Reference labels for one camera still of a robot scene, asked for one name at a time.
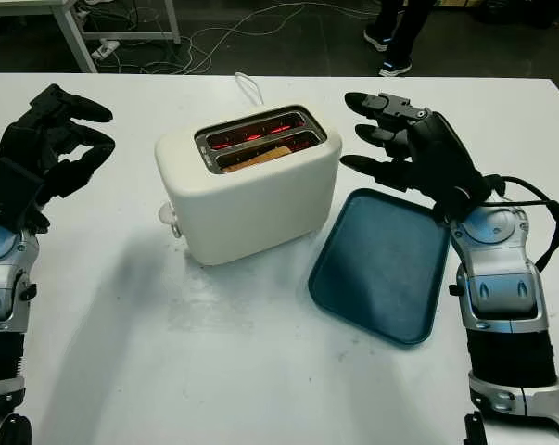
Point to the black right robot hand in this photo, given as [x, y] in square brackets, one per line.
[446, 157]

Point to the white toaster lever knob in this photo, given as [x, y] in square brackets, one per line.
[166, 214]

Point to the white power strip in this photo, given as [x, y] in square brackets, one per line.
[105, 48]

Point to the dark blue plastic tray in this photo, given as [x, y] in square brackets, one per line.
[381, 264]

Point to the browned toast slice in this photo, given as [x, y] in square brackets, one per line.
[260, 159]

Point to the small metal toaster dial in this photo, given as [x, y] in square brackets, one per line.
[176, 230]

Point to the white metal table frame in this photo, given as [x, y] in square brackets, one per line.
[70, 28]

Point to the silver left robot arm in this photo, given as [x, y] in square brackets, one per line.
[5, 278]

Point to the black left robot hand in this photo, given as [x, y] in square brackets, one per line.
[42, 148]

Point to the white two-slot toaster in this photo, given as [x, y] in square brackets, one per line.
[256, 208]

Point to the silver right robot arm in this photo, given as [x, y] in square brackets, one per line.
[497, 259]

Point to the person in dark trousers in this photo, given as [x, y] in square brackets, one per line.
[399, 28]

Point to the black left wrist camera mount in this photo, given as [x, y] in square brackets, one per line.
[10, 190]

